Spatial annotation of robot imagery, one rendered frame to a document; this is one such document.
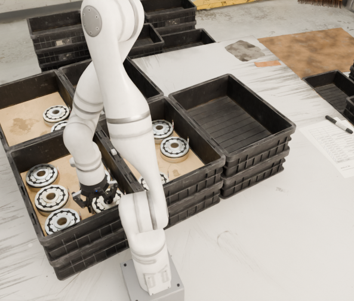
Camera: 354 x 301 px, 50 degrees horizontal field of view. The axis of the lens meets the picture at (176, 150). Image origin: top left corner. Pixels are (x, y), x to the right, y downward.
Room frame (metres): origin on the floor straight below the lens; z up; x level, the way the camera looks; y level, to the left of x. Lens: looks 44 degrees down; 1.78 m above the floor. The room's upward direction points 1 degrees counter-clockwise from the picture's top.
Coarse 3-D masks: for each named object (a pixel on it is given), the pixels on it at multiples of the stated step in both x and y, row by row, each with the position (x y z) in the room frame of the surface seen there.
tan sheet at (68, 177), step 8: (56, 160) 0.94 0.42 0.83; (64, 160) 0.94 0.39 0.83; (64, 168) 0.89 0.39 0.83; (72, 168) 0.89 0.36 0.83; (104, 168) 0.89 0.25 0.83; (24, 176) 0.86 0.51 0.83; (64, 176) 0.86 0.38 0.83; (72, 176) 0.86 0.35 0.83; (24, 184) 0.83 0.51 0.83; (64, 184) 0.82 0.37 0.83; (72, 184) 0.82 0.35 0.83; (32, 192) 0.79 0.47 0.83; (32, 200) 0.76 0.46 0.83; (72, 200) 0.76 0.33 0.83; (72, 208) 0.72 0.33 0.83; (80, 208) 0.72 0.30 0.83; (40, 216) 0.69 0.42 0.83; (80, 216) 0.69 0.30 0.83; (88, 216) 0.69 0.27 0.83; (64, 224) 0.66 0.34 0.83
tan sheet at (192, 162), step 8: (176, 136) 1.05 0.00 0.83; (160, 144) 1.01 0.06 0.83; (192, 152) 0.97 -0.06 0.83; (160, 160) 0.93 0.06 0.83; (184, 160) 0.93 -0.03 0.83; (192, 160) 0.93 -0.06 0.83; (200, 160) 0.93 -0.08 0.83; (160, 168) 0.89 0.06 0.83; (168, 168) 0.89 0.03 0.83; (176, 168) 0.89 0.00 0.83; (184, 168) 0.89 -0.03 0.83; (192, 168) 0.89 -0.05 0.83; (136, 176) 0.85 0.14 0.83; (176, 176) 0.85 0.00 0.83
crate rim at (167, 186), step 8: (104, 120) 1.04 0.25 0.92; (104, 136) 0.95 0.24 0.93; (200, 136) 0.95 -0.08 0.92; (208, 144) 0.91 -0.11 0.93; (216, 152) 0.87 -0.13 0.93; (120, 160) 0.83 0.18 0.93; (216, 160) 0.83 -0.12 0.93; (224, 160) 0.83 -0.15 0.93; (128, 168) 0.80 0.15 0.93; (200, 168) 0.80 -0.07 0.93; (208, 168) 0.80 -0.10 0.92; (216, 168) 0.81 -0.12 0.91; (184, 176) 0.76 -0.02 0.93; (192, 176) 0.77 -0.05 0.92; (136, 184) 0.73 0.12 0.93; (168, 184) 0.73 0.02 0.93; (176, 184) 0.74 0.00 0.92
